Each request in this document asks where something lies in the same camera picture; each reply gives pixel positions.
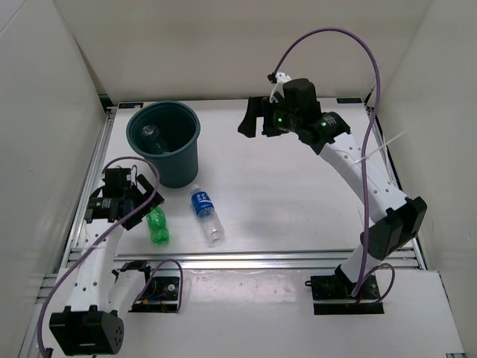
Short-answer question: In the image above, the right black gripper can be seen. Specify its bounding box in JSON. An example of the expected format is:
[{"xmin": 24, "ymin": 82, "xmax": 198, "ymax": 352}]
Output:
[{"xmin": 238, "ymin": 97, "xmax": 302, "ymax": 139}]

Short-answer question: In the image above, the green plastic soda bottle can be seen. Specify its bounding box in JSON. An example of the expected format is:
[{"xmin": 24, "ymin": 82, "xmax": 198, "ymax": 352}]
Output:
[{"xmin": 146, "ymin": 207, "xmax": 170, "ymax": 245}]

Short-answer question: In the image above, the blue label water bottle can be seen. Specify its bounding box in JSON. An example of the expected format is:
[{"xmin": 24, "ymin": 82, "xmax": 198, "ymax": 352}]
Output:
[{"xmin": 191, "ymin": 184, "xmax": 225, "ymax": 245}]

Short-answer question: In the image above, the clear unlabelled plastic bottle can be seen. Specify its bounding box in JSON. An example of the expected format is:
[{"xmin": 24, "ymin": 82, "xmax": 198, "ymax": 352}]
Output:
[{"xmin": 140, "ymin": 125, "xmax": 173, "ymax": 155}]

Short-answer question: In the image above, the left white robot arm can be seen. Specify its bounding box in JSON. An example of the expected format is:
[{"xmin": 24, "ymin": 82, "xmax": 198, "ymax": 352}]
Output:
[{"xmin": 48, "ymin": 168, "xmax": 164, "ymax": 357}]

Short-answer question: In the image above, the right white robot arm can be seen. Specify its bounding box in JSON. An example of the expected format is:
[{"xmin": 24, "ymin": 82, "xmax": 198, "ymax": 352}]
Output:
[{"xmin": 238, "ymin": 74, "xmax": 427, "ymax": 298}]

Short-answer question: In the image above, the dark green plastic bin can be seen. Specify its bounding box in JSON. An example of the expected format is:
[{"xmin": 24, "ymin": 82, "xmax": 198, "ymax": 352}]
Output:
[{"xmin": 126, "ymin": 101, "xmax": 200, "ymax": 189}]

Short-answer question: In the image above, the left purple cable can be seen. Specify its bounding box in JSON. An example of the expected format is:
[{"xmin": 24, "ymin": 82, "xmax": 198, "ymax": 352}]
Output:
[{"xmin": 37, "ymin": 156, "xmax": 183, "ymax": 357}]

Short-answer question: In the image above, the purple cable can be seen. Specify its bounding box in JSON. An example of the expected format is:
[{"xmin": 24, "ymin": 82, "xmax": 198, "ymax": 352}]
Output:
[
  {"xmin": 266, "ymin": 28, "xmax": 396, "ymax": 304},
  {"xmin": 37, "ymin": 156, "xmax": 183, "ymax": 357}
]

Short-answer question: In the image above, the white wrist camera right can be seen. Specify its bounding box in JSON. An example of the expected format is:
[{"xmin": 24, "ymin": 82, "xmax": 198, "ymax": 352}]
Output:
[{"xmin": 267, "ymin": 72, "xmax": 291, "ymax": 104}]

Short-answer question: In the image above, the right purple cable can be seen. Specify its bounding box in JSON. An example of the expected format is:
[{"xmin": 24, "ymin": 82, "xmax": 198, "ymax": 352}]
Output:
[{"xmin": 266, "ymin": 28, "xmax": 396, "ymax": 304}]

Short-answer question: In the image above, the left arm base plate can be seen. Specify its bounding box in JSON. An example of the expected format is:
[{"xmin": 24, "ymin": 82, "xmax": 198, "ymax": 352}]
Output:
[{"xmin": 129, "ymin": 274, "xmax": 181, "ymax": 313}]

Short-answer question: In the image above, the white cable tie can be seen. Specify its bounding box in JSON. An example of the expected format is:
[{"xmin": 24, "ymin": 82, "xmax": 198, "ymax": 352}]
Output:
[{"xmin": 353, "ymin": 128, "xmax": 414, "ymax": 165}]

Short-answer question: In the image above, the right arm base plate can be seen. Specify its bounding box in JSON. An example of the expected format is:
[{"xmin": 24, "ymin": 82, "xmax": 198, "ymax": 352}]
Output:
[{"xmin": 305, "ymin": 275, "xmax": 385, "ymax": 315}]

